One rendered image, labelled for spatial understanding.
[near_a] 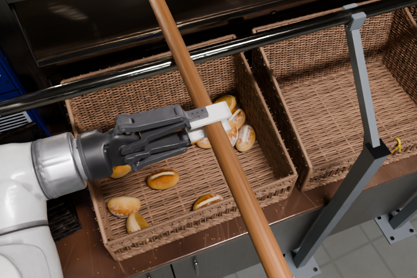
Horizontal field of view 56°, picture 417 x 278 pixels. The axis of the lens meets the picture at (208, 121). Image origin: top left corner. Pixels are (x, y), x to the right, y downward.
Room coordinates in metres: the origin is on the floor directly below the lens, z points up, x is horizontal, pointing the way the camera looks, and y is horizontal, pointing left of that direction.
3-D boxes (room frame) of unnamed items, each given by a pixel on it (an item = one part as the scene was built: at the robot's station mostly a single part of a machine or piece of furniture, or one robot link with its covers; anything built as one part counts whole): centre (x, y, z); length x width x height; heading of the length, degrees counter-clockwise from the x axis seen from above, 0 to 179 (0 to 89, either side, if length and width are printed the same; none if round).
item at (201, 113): (0.35, 0.03, 1.23); 0.05 x 0.01 x 0.03; 110
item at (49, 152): (0.28, 0.22, 1.20); 0.09 x 0.06 x 0.09; 20
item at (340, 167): (0.82, -0.47, 0.72); 0.56 x 0.49 x 0.28; 109
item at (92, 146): (0.31, 0.15, 1.20); 0.09 x 0.07 x 0.08; 110
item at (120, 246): (0.62, 0.09, 0.72); 0.56 x 0.49 x 0.28; 111
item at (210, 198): (0.46, 0.00, 0.62); 0.10 x 0.07 x 0.06; 115
